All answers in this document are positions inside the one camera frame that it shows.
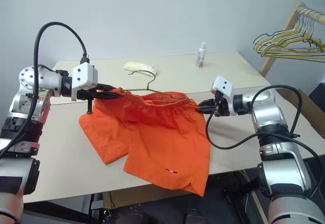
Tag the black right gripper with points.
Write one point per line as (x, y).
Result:
(221, 108)

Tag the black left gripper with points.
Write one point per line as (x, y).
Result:
(86, 95)

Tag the orange shorts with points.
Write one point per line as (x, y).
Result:
(162, 132)

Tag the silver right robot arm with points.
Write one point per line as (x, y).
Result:
(284, 168)

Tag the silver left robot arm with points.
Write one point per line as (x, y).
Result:
(15, 183)

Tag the cream folded cloth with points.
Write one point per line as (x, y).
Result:
(138, 66)

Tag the white spray bottle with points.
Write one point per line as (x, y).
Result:
(200, 56)

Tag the wooden clothes rack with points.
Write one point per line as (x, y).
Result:
(269, 65)

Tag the dark rounded shape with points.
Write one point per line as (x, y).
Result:
(193, 216)

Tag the flat brown cardboard sheet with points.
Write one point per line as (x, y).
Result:
(142, 198)

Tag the black box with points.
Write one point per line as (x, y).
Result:
(320, 94)

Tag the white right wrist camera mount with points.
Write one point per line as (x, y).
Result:
(224, 85)

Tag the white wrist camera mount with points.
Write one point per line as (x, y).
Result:
(85, 75)
(224, 85)

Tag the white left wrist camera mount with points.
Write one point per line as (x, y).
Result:
(85, 75)

